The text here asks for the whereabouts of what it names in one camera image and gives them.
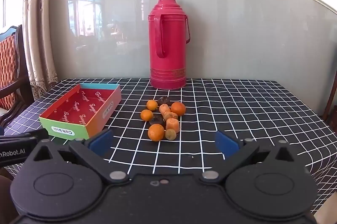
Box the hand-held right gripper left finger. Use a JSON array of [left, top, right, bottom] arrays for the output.
[[25, 129, 130, 183]]

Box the beige lace curtain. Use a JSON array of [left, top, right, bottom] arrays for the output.
[[22, 0, 63, 101]]

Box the large orange tangerine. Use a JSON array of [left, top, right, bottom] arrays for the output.
[[171, 102, 186, 117], [148, 124, 165, 142]]

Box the colourful cardboard box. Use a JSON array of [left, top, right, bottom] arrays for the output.
[[39, 83, 122, 141]]

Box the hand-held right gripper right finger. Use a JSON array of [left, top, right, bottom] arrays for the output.
[[198, 131, 306, 183]]

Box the dark wooden chair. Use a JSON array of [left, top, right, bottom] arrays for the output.
[[0, 25, 35, 132]]

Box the brown wooden furniture leg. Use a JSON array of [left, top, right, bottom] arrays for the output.
[[322, 74, 337, 122]]

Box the brownish carrot piece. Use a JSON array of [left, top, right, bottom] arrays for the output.
[[163, 111, 179, 121]]

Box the orange patterned chair cushion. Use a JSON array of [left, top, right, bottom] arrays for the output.
[[0, 36, 21, 110]]

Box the red thermos flask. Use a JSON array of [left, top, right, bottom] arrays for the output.
[[147, 0, 190, 90]]

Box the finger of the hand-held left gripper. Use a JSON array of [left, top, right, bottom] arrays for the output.
[[0, 129, 50, 144]]

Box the black white checked tablecloth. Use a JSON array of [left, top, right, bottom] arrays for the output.
[[0, 78, 337, 214]]

